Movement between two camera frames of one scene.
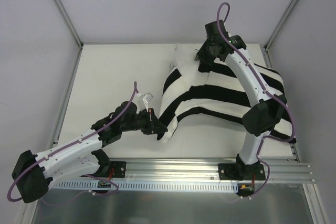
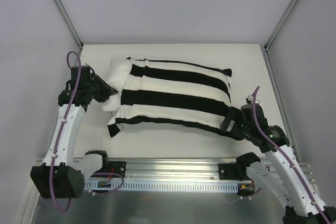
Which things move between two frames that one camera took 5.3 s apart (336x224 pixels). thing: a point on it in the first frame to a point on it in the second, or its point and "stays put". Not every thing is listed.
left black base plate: [119, 168] stays put
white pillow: [184, 55] to [119, 68]
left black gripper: [153, 121] to [104, 91]
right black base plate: [241, 171] stays put
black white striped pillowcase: [218, 91] to [189, 95]
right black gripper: [200, 54] to [230, 120]
